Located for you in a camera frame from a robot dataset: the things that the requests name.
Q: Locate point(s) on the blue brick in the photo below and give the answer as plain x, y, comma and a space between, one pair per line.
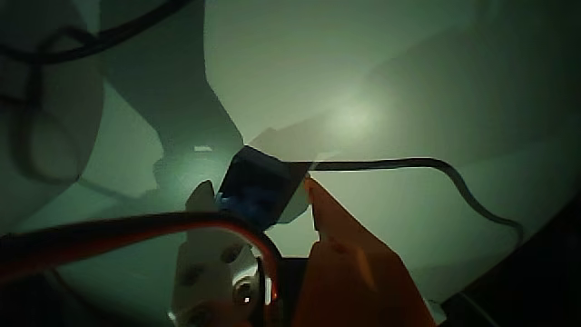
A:
258, 186

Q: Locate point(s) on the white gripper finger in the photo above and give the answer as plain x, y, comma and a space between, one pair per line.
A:
204, 268

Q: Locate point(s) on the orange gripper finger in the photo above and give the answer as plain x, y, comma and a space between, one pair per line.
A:
354, 277

